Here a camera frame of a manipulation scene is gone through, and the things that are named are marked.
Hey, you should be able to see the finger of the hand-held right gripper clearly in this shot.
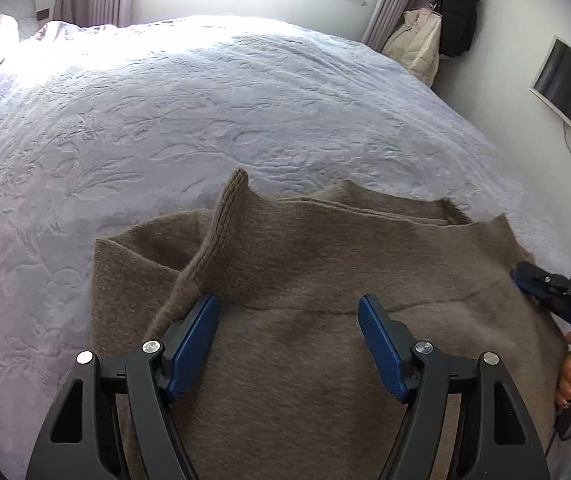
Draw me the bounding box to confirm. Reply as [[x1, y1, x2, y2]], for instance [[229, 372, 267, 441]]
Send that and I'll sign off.
[[510, 260, 571, 328]]

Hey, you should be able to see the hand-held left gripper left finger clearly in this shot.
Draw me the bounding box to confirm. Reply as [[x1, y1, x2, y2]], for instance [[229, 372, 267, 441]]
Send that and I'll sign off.
[[26, 295, 220, 480]]

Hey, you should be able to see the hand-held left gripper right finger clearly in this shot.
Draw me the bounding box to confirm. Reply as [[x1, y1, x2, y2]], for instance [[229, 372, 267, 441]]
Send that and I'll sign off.
[[358, 294, 551, 480]]

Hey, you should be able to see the brown knit sweater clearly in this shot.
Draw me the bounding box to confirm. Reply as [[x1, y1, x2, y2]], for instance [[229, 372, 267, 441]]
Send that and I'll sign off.
[[90, 167, 571, 480]]

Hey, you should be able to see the bed with lavender quilt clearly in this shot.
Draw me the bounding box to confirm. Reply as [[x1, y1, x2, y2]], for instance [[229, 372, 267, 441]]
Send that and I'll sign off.
[[0, 14, 571, 480]]

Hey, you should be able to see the cream puffer jacket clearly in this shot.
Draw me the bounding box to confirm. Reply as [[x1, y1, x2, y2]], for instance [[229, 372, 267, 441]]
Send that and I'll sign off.
[[382, 7, 442, 87]]

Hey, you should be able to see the black hanging jacket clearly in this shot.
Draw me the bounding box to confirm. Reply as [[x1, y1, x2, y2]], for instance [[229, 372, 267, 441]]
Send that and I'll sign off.
[[434, 0, 481, 59]]

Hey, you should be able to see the grey padded headboard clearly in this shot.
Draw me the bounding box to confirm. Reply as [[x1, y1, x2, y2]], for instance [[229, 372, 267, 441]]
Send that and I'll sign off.
[[0, 0, 37, 41]]

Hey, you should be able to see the wall mounted television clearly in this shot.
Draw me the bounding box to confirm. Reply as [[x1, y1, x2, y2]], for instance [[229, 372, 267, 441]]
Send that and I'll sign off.
[[529, 36, 571, 169]]

